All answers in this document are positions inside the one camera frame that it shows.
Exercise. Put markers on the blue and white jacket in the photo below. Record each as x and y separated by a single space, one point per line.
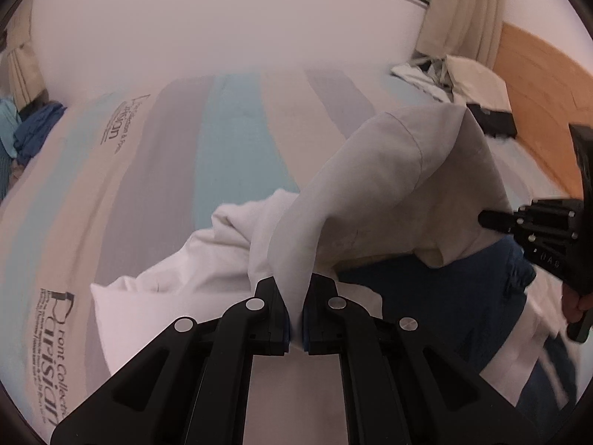
392 216

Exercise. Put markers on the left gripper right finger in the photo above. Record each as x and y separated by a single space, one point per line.
400 384

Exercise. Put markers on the right hand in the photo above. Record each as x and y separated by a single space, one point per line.
575 305

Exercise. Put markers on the cream pillow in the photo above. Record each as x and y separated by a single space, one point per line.
472 82

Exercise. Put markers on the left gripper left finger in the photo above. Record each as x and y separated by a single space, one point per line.
189 385

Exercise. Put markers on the beige curtain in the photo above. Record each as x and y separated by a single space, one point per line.
467 28

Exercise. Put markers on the black folded garment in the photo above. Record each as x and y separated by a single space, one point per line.
495 124

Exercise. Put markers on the blue clothes pile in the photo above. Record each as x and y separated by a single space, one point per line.
22 139

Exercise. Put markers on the white crumpled clothes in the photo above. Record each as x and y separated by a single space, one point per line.
427 74

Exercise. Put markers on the wooden headboard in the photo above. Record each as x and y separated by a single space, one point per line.
548 91

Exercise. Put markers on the striped bed sheet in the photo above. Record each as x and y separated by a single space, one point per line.
143 166

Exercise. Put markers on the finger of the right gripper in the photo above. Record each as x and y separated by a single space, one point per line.
509 224
561 207

